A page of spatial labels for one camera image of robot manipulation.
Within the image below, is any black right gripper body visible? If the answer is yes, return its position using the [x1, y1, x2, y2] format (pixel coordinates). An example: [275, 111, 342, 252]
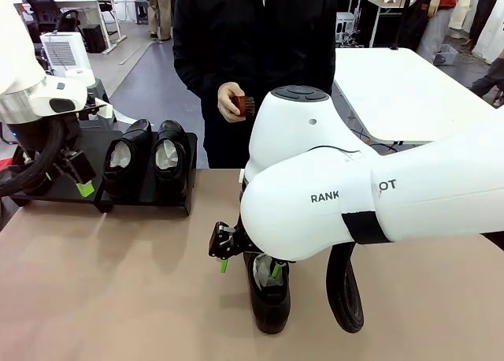
[235, 214, 264, 256]

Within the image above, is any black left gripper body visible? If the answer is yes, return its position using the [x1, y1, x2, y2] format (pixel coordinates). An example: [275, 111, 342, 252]
[12, 116, 83, 169]

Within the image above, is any black leather buckle shoe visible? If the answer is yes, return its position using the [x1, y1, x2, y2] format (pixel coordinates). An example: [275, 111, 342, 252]
[243, 251, 292, 335]
[151, 119, 191, 199]
[102, 119, 154, 199]

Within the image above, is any brown shoe brush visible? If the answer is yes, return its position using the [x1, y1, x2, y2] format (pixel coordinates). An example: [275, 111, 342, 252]
[231, 95, 256, 117]

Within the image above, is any person right forearm black sleeve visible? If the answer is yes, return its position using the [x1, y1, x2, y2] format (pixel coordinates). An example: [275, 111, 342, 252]
[173, 49, 232, 94]

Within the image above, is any black metal shoe stand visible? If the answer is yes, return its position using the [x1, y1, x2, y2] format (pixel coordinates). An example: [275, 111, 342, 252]
[9, 131, 198, 216]

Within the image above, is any person right hand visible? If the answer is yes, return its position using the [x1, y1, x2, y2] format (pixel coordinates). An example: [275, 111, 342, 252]
[217, 81, 245, 122]

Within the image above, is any white paper shoe stuffing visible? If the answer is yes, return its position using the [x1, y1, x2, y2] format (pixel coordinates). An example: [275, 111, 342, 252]
[109, 140, 133, 169]
[154, 139, 179, 169]
[251, 254, 284, 289]

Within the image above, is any white air purifier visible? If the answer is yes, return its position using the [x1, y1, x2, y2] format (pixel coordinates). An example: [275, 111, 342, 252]
[40, 32, 88, 76]

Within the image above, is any black computer tower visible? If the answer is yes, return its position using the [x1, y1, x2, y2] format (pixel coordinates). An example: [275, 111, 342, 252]
[82, 24, 107, 54]

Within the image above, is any black office chair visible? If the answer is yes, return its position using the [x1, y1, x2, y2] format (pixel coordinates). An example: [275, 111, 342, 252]
[21, 0, 82, 43]

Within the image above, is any grey plastic stool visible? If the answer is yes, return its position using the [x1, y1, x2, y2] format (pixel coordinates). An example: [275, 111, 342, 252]
[135, 0, 150, 25]

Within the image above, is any bystander in khaki trousers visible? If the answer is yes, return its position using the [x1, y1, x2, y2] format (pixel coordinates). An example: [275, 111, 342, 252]
[141, 0, 175, 42]

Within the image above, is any person torso black jacket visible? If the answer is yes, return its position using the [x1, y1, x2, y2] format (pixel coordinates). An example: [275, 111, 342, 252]
[172, 0, 338, 169]

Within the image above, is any large white table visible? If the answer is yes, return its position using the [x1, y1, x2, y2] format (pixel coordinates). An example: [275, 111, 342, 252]
[332, 47, 501, 145]

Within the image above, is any clear plastic storage bin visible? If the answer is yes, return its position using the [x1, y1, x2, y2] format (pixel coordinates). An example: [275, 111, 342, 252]
[432, 43, 460, 66]

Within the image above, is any black hanging apron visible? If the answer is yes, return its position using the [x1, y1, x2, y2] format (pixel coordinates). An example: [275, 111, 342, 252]
[397, 0, 434, 50]

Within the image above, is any wooden top table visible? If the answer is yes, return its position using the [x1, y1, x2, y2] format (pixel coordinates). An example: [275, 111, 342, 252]
[368, 0, 418, 49]

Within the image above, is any bystander dark trouser leg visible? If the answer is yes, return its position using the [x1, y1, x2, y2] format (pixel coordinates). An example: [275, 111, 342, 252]
[470, 57, 504, 99]

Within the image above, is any white hanging garment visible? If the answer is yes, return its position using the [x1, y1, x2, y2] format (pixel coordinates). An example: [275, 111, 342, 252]
[472, 0, 504, 65]
[448, 0, 480, 33]

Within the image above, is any black braided right arm hose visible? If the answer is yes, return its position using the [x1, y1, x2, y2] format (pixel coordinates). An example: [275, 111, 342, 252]
[325, 240, 365, 334]

